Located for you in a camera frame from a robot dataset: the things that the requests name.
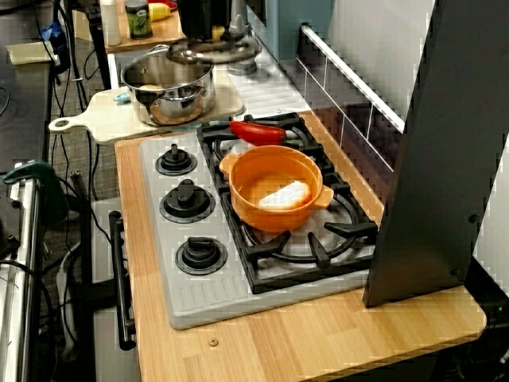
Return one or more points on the green labelled can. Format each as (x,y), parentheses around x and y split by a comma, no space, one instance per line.
(138,22)

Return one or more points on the grey toy faucet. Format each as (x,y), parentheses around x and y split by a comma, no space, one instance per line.
(242,68)

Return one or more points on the white toy food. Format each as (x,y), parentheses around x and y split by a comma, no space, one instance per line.
(286,197)

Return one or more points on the white ribbed sink counter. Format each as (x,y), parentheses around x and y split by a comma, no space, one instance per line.
(270,95)

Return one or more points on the orange toy pot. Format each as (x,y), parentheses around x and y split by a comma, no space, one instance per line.
(270,221)

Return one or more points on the light wooden cutting board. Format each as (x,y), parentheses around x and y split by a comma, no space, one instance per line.
(107,119)

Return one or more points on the grey toy stove top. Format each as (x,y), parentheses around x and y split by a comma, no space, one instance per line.
(199,298)

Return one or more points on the black burner grate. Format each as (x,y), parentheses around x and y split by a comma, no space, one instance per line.
(204,139)
(318,254)

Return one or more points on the teal toy cabinet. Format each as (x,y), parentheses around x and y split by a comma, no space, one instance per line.
(290,32)

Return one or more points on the white toy kitchen cabinet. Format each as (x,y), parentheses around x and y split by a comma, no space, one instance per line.
(107,358)

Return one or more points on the beige paper pad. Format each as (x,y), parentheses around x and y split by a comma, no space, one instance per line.
(28,53)

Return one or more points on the brown transparent lid yellow knob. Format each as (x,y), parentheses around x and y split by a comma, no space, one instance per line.
(218,33)

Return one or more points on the yellow toy food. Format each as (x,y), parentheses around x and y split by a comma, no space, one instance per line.
(149,87)

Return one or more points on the black stand pole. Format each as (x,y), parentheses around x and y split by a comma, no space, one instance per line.
(99,51)

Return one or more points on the white plastic bottle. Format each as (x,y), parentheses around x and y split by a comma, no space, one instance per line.
(110,24)

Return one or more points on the silver metal frame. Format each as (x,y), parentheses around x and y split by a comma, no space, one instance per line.
(24,278)

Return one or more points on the small wooden table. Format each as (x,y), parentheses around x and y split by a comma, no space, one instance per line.
(127,44)

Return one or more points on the wooden countertop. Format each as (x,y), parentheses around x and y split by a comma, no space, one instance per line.
(318,338)

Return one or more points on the black table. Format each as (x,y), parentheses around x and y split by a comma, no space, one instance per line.
(24,119)

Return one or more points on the dark grey side panel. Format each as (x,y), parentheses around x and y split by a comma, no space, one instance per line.
(429,179)

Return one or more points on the stainless steel pot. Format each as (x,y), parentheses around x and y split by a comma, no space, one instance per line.
(179,107)

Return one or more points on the yellow mustard bottle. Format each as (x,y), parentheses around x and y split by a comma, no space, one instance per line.
(161,12)

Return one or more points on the dark tile backsplash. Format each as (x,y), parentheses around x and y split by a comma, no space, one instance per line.
(358,131)

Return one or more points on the red toy chili pepper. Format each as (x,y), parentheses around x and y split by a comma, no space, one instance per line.
(258,133)

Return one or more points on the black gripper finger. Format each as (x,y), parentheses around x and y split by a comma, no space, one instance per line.
(196,18)
(226,14)

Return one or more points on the black stove knob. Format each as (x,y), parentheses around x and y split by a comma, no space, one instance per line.
(187,201)
(200,254)
(175,161)

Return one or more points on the brass countertop screw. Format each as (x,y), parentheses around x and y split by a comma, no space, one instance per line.
(213,342)

